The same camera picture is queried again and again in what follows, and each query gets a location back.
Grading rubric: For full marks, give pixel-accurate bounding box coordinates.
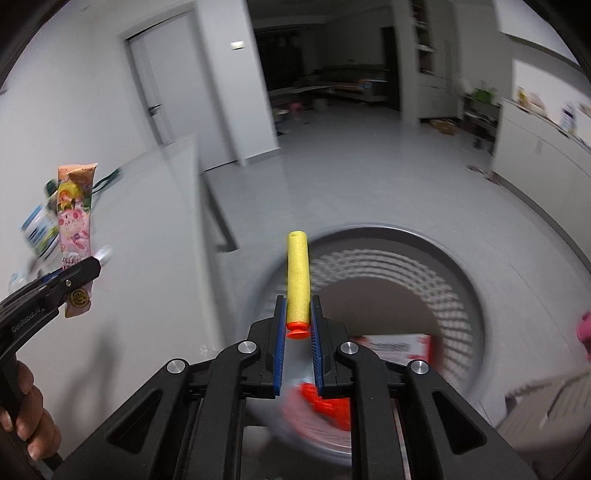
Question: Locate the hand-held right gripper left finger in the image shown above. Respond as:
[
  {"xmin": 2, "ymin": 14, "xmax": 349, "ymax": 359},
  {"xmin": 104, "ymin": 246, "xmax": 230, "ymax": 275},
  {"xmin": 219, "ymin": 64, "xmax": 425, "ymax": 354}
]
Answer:
[{"xmin": 60, "ymin": 295, "xmax": 289, "ymax": 480}]

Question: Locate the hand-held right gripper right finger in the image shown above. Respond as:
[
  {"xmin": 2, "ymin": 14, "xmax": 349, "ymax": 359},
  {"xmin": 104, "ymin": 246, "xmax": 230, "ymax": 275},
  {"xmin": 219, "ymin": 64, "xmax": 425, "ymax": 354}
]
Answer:
[{"xmin": 310, "ymin": 294, "xmax": 539, "ymax": 480}]

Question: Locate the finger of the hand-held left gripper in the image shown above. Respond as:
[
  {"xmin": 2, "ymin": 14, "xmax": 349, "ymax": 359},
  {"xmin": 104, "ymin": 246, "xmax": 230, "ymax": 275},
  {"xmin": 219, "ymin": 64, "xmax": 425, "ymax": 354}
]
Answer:
[
  {"xmin": 28, "ymin": 256, "xmax": 102, "ymax": 319},
  {"xmin": 9, "ymin": 271, "xmax": 65, "ymax": 296}
]

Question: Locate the pink snack packet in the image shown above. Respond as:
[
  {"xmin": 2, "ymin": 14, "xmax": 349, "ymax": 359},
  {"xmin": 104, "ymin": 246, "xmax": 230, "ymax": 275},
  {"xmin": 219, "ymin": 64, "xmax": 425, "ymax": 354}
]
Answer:
[{"xmin": 56, "ymin": 162, "xmax": 100, "ymax": 319}]

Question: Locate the red plastic bag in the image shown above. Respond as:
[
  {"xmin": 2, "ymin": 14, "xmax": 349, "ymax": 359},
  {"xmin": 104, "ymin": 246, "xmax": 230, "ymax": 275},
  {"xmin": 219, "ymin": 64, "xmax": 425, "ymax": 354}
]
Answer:
[{"xmin": 284, "ymin": 381, "xmax": 354, "ymax": 432}]

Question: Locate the yellow foam dart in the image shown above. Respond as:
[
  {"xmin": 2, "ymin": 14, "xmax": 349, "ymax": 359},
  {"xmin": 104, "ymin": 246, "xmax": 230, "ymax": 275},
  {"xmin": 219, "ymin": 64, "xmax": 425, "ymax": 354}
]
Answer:
[{"xmin": 285, "ymin": 231, "xmax": 311, "ymax": 341}]

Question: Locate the grey perforated plastic basket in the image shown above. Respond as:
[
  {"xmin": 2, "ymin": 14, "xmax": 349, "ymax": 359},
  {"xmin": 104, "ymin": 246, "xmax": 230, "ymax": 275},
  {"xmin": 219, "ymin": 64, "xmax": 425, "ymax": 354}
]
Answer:
[{"xmin": 247, "ymin": 224, "xmax": 488, "ymax": 462}]

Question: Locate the person's left hand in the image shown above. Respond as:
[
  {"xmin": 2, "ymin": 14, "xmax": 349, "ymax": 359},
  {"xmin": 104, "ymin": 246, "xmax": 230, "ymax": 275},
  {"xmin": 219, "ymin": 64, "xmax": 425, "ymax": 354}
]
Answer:
[{"xmin": 0, "ymin": 360, "xmax": 62, "ymax": 459}]

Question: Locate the blue white box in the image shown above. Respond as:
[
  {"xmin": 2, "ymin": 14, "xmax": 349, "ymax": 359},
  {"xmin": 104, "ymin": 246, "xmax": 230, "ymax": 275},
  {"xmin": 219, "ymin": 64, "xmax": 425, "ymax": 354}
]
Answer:
[{"xmin": 19, "ymin": 203, "xmax": 58, "ymax": 259}]

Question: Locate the red white toothpaste box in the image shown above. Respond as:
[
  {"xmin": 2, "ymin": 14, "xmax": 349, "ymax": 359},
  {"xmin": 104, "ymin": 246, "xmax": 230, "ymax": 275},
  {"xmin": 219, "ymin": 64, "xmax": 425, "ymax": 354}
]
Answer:
[{"xmin": 353, "ymin": 333, "xmax": 435, "ymax": 370}]

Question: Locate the white door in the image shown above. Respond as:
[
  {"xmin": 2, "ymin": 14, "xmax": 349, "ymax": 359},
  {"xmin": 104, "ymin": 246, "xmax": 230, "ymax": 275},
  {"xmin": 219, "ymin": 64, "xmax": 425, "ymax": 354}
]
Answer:
[{"xmin": 128, "ymin": 14, "xmax": 241, "ymax": 174}]

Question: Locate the beige ribbed box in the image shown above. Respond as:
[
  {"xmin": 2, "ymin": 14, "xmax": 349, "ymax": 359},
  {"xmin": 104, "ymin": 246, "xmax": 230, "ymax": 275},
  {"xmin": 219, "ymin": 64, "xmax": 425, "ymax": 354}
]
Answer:
[{"xmin": 499, "ymin": 374, "xmax": 591, "ymax": 462}]

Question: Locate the low white table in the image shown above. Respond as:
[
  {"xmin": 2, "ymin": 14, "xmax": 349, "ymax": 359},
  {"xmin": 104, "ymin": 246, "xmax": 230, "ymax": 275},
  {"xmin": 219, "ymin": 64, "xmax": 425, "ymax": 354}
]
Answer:
[{"xmin": 270, "ymin": 83, "xmax": 333, "ymax": 100}]

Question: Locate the bright pink stool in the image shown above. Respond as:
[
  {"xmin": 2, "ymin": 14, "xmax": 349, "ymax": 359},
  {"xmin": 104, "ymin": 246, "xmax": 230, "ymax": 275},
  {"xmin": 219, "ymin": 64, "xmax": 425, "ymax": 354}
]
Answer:
[{"xmin": 577, "ymin": 311, "xmax": 591, "ymax": 358}]

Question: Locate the dark sofa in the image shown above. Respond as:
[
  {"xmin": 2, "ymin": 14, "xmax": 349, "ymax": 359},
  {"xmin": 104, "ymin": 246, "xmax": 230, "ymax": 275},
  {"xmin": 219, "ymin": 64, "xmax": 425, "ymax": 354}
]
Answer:
[{"xmin": 314, "ymin": 65, "xmax": 389, "ymax": 104}]

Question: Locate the tall white shelf cabinet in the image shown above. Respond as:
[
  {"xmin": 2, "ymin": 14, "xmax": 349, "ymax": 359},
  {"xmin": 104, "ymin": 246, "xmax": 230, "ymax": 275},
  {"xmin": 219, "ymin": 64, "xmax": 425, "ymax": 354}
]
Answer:
[{"xmin": 392, "ymin": 0, "xmax": 462, "ymax": 121}]

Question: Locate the shoe rack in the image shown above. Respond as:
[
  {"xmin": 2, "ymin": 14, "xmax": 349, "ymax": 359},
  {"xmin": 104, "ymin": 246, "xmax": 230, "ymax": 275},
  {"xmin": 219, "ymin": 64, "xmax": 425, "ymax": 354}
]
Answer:
[{"xmin": 462, "ymin": 99, "xmax": 502, "ymax": 139}]

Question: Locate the white low cabinet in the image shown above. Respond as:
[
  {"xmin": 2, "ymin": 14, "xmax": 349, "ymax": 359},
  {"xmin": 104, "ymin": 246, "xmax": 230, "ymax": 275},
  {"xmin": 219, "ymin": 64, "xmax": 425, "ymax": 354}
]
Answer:
[{"xmin": 492, "ymin": 97, "xmax": 591, "ymax": 241}]

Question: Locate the green lanyard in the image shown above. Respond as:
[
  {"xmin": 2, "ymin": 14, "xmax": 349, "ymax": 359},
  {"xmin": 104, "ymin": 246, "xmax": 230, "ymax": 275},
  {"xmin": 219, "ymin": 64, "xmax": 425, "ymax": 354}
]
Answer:
[{"xmin": 92, "ymin": 168, "xmax": 124, "ymax": 195}]

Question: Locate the black table frame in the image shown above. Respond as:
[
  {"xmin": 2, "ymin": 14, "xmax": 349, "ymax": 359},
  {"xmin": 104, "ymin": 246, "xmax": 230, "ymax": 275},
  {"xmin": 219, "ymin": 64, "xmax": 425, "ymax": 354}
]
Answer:
[{"xmin": 203, "ymin": 173, "xmax": 238, "ymax": 252}]

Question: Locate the white wall cabinet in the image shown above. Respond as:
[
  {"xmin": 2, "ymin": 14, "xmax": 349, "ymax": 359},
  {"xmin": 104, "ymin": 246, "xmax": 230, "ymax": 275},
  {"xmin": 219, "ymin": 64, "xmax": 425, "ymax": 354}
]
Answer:
[{"xmin": 492, "ymin": 0, "xmax": 587, "ymax": 70}]

